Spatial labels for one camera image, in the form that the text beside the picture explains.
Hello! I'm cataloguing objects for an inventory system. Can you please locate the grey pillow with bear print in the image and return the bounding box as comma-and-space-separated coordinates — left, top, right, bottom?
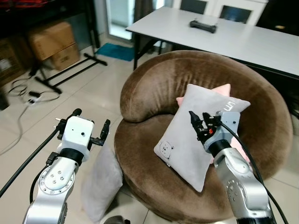
154, 84, 251, 193

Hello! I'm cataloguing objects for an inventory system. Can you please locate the pink pillow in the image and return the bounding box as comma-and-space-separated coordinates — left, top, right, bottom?
176, 84, 251, 164

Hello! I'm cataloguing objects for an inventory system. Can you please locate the black metal floor stand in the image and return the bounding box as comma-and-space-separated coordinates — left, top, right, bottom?
28, 53, 108, 94

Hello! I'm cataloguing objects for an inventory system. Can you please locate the plain grey pillow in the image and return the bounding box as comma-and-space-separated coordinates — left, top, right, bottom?
81, 142, 124, 223

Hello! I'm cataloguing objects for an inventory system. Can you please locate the round brown plush sofa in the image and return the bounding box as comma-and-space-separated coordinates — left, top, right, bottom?
114, 49, 294, 223

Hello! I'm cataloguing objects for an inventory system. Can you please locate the blue floor mat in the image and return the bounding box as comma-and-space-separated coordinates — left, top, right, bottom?
95, 42, 136, 63

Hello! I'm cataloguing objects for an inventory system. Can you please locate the white power strip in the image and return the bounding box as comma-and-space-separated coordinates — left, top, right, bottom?
27, 91, 41, 105

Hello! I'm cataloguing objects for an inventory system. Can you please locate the small cardboard box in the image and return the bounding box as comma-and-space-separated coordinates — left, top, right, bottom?
49, 43, 81, 71

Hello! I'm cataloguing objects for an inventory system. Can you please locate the large cardboard box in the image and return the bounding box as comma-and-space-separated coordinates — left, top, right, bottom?
27, 21, 78, 62

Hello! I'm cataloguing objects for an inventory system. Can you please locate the white table with black legs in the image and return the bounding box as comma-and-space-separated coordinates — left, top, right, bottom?
126, 6, 299, 79

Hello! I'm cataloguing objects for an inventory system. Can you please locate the dark robot foot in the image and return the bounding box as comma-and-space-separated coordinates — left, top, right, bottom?
103, 215, 132, 224

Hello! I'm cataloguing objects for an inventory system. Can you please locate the black handheld device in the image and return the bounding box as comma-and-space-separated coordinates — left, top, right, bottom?
188, 19, 218, 35

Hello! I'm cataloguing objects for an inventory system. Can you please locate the black shelf rack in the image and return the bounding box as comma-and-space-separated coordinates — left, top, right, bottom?
0, 0, 101, 53

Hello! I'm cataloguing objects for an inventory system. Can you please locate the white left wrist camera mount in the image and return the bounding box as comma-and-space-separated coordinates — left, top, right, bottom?
59, 116, 96, 154

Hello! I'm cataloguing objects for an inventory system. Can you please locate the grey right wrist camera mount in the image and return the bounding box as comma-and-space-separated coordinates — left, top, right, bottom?
215, 111, 242, 141

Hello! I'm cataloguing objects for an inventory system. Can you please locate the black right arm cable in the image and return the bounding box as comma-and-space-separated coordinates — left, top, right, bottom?
219, 121, 289, 224

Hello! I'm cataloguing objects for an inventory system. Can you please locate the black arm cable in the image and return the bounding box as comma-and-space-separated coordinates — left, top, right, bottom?
219, 121, 289, 224
0, 127, 61, 198

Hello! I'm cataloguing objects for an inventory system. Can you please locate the grey floor cable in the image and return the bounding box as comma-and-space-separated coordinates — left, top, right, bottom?
0, 77, 62, 155

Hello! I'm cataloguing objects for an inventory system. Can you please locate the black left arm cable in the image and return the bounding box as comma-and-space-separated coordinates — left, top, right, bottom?
0, 127, 61, 198

